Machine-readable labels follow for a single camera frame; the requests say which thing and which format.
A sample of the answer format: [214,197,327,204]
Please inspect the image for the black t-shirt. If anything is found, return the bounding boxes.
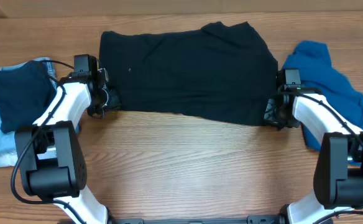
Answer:
[99,22,278,126]

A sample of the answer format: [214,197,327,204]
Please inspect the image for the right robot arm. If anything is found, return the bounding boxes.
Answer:
[247,69,363,224]

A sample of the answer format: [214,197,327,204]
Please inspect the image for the folded navy shirt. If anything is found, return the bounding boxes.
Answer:
[0,61,56,133]

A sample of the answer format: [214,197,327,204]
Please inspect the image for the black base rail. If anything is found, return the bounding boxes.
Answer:
[108,215,289,224]

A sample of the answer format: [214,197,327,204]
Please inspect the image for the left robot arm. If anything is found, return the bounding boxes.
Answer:
[10,54,119,223]

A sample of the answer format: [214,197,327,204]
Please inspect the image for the blue t-shirt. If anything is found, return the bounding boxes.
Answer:
[281,40,363,152]

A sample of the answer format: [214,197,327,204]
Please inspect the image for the folded light denim jeans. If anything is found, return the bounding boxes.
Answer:
[0,152,18,167]

